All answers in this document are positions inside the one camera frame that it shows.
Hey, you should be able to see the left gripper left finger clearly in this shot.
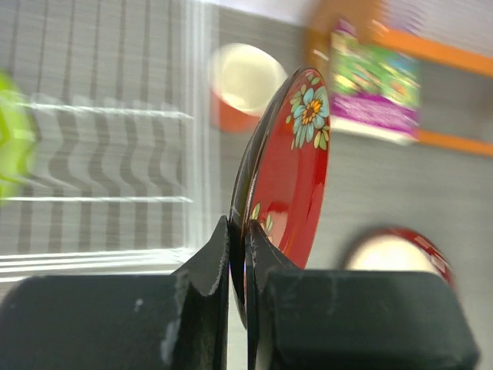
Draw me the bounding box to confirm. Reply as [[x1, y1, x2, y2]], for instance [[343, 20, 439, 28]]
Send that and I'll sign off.
[[1, 217, 230, 369]]

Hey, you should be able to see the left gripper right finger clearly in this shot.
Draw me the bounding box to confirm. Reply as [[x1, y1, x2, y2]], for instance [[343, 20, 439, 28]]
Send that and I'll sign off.
[[245, 222, 480, 369]]

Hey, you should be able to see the large red cream plate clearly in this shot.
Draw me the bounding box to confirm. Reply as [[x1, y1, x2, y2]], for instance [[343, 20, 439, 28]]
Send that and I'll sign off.
[[340, 224, 457, 291]]

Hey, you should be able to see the red floral small plate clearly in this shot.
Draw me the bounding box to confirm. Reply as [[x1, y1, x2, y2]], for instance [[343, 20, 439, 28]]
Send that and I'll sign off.
[[229, 66, 330, 321]]

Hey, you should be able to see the wooden shelf rack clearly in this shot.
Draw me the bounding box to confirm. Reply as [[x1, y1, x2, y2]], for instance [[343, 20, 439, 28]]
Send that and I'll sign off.
[[304, 1, 492, 157]]

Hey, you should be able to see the colourful book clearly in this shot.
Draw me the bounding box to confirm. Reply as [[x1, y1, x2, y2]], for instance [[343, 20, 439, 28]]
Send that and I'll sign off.
[[330, 18, 421, 145]]

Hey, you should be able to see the orange mug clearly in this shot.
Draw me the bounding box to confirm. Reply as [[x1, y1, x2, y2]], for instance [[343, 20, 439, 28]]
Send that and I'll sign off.
[[209, 43, 287, 133]]

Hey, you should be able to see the green plate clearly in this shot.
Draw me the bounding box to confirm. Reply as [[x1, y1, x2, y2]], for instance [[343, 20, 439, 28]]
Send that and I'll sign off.
[[1, 72, 37, 203]]

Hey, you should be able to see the white wire dish rack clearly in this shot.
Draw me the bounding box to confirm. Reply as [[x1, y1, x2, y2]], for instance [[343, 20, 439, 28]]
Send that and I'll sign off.
[[1, 1, 214, 284]]

